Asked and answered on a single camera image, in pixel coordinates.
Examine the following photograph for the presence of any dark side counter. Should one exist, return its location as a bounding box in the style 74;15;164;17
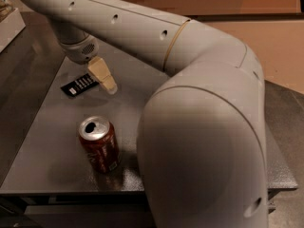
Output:
0;10;88;185

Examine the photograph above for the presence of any black rxbar chocolate wrapper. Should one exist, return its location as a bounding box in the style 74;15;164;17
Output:
61;73;99;97

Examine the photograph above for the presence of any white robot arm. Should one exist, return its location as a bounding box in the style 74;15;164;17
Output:
21;0;268;228

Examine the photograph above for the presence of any red coke can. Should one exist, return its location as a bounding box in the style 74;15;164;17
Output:
79;116;121;174

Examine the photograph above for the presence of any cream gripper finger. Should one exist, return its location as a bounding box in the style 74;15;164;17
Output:
87;56;118;95

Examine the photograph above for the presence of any white box on counter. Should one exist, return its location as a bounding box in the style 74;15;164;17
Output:
0;9;26;53

